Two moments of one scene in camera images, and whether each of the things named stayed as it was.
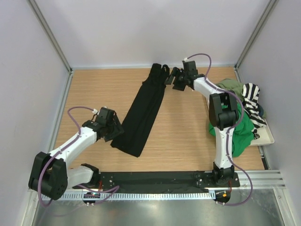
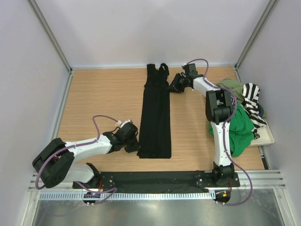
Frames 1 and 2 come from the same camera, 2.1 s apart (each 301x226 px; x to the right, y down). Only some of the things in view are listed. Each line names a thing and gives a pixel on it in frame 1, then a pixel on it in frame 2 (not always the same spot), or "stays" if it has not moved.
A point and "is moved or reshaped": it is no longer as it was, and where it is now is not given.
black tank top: (131, 135) is moved or reshaped
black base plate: (111, 180) stays
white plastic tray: (266, 137) stays
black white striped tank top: (250, 92) stays
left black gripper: (118, 129) → (135, 147)
